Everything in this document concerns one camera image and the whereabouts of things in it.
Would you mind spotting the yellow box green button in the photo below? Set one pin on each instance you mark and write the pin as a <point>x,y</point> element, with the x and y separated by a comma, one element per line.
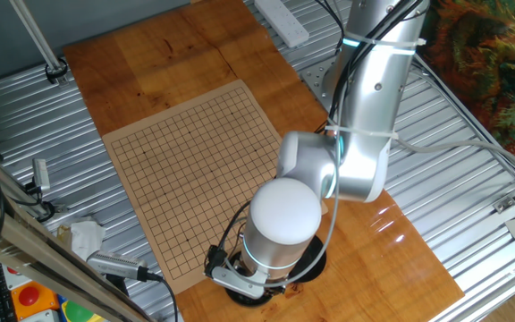
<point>76,311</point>

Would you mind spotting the orange box red button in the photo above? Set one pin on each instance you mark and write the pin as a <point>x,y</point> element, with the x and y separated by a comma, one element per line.
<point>29,296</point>

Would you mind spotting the tan paper go board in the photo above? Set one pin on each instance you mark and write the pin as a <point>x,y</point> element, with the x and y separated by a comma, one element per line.
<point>172,147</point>

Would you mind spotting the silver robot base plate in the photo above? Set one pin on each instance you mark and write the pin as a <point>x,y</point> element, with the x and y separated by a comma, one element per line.
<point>313,78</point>

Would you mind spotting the small silver camera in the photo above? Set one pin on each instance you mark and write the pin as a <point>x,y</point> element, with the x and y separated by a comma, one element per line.
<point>41,174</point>

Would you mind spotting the glossy wooden mat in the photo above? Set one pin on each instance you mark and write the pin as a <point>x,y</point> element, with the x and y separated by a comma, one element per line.
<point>351,259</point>

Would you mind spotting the white power strip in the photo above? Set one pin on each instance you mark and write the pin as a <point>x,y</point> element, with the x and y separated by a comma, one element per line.
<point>284,22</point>

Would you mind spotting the black bowl lid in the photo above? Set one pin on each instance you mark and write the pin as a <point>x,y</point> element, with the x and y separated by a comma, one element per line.
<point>315,264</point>

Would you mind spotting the silver camera mount pole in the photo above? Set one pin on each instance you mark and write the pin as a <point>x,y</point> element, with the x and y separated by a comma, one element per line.
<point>16,193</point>

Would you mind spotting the crumpled white tissue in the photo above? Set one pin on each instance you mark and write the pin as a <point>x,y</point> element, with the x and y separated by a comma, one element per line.
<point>85,237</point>

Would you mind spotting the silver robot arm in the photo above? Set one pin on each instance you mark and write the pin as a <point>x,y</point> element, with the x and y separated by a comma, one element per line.
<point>369,103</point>

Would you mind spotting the black bowl of go stones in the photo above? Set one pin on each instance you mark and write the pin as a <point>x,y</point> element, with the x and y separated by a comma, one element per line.
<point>244,300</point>

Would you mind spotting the white box small button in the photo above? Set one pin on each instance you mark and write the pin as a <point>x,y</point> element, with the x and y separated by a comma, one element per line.
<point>38,316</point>

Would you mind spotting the ribbed silver camera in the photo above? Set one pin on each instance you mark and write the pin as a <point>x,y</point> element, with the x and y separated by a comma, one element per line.
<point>114,265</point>

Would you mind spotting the blue packet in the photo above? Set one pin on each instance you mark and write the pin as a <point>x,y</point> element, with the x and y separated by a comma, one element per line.
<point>62,300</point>

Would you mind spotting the black pole clamp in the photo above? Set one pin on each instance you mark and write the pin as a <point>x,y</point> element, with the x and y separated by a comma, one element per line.
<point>56,71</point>

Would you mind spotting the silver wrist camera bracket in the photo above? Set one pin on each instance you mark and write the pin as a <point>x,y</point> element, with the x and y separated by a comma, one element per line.
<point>237,282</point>

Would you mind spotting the white grey box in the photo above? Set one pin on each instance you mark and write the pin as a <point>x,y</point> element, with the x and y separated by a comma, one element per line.
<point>16,278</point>

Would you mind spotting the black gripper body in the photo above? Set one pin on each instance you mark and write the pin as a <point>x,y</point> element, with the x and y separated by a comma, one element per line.
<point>274,290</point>

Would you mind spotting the small metal bracket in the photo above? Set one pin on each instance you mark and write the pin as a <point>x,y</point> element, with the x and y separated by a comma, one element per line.
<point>503,204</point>

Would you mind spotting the colourful patterned cloth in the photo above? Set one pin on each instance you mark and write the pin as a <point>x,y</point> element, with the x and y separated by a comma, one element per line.
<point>485,58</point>

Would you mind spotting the silver tripod pole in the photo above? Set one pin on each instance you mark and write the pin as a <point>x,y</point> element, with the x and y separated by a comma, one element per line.
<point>38,38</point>

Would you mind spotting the aluminium frame beam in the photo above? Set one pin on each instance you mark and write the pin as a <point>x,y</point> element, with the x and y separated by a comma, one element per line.
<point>38,264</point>

